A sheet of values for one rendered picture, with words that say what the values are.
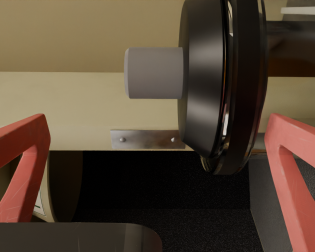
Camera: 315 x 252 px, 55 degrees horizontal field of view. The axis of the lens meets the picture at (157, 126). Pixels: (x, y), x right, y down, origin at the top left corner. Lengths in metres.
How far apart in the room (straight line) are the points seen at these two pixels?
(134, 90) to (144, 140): 0.13
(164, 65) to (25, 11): 0.59
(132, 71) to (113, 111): 0.15
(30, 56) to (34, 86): 0.40
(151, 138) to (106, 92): 0.08
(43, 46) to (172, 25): 0.29
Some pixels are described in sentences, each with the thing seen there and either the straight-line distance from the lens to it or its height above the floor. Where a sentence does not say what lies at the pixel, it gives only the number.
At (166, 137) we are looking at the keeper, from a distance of 0.28.
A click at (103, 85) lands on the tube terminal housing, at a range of 0.34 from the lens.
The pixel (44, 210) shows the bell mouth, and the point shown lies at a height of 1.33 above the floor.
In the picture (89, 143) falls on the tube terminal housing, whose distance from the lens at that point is 0.29.
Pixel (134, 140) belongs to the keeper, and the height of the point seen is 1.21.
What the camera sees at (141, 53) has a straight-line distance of 0.16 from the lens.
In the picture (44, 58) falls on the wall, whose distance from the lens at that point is 0.75.
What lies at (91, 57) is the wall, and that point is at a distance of 0.72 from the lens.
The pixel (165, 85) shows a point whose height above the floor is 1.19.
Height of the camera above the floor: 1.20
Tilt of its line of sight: 1 degrees down
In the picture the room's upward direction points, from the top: 90 degrees counter-clockwise
